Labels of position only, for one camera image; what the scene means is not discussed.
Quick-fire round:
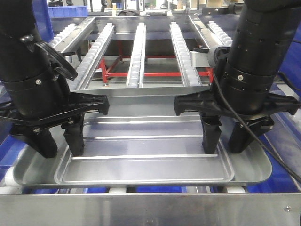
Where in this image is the centre white roller track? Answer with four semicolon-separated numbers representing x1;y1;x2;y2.
126;23;146;88

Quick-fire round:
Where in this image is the left-centre white roller track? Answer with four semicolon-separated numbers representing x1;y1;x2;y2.
68;23;115;91

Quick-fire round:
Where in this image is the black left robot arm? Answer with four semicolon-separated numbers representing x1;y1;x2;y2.
0;0;109;158

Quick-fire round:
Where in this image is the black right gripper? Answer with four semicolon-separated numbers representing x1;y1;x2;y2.
174;90;301;154

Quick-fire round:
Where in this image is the blue bin upper right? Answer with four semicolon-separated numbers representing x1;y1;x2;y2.
279;24;301;89

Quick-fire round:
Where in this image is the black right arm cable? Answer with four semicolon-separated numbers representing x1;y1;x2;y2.
210;47;301;184

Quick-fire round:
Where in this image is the right steel lane divider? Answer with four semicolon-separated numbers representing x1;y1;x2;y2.
189;15;222;48

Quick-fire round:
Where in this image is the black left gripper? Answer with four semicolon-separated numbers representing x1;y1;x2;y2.
0;92;110;158

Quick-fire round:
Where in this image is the far left roller track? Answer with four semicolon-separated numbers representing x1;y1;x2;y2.
48;23;77;48

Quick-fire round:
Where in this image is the red steel base frame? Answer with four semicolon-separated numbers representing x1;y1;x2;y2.
98;39;213;87

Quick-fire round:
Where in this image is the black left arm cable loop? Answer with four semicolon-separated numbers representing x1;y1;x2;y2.
20;34;79;81

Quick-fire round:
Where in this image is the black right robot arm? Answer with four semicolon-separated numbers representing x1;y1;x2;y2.
174;0;301;154

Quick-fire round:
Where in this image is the blue bin in background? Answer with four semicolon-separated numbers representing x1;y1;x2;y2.
48;6;88;17

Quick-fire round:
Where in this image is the large grey metal tray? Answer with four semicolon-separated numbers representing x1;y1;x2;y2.
13;94;273;187

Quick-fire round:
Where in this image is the left steel lane divider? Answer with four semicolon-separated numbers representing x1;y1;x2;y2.
53;17;96;53

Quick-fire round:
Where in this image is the blue bin upper left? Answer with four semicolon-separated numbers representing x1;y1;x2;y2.
32;0;54;42

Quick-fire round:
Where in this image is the steel lane divider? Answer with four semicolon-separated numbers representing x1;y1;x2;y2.
189;15;222;48
53;17;96;53

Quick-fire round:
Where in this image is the steel front rack bar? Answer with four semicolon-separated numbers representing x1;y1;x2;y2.
0;193;301;226

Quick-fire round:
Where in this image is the right-centre white roller track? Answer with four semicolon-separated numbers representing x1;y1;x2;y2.
169;22;202;87

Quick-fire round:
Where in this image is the far right roller track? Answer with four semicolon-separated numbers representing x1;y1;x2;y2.
207;21;233;46

